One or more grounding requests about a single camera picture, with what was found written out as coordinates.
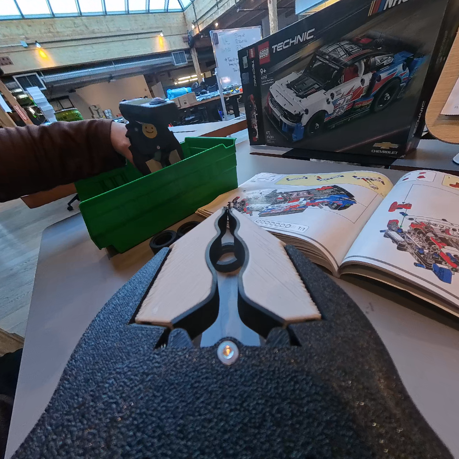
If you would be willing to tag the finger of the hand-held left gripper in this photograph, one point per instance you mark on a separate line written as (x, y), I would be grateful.
(154, 166)
(175, 157)

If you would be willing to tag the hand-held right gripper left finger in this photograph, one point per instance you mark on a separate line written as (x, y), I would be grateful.
(179, 287)

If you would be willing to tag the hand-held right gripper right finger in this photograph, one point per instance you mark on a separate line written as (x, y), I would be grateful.
(279, 287)

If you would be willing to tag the green plastic bin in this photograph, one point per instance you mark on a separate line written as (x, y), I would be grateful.
(161, 208)

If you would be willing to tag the black toy tire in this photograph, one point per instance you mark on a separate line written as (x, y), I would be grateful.
(163, 243)
(231, 268)
(188, 227)

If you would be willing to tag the toy car instruction booklet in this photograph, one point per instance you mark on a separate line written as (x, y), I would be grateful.
(358, 222)

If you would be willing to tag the person's left hand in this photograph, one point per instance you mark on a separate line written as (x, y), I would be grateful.
(122, 141)

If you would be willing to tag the cardboard box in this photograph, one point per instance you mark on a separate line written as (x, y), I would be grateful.
(184, 99)

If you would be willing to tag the blue plastic bag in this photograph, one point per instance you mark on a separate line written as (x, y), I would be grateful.
(179, 92)

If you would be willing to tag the long wooden workbench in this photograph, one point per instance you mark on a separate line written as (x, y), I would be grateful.
(211, 97)

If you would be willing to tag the black table leg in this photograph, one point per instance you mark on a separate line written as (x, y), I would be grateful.
(73, 202)

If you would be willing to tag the green drink can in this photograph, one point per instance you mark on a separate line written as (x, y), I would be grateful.
(68, 115)

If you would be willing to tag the whiteboard on stand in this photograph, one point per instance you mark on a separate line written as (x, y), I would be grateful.
(233, 46)

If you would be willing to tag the toy car set box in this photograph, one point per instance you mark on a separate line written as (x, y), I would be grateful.
(340, 136)

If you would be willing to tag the person's dark clothing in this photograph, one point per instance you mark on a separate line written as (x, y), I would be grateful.
(9, 394)

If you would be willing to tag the printed paper sheet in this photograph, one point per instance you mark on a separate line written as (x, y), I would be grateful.
(451, 100)

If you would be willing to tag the rounded wooden board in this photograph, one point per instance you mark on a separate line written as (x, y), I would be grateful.
(441, 53)

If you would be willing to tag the metal air duct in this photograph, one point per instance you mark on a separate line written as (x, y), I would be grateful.
(107, 70)

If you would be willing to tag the wall lamp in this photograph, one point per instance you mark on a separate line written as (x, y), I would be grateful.
(41, 52)
(161, 40)

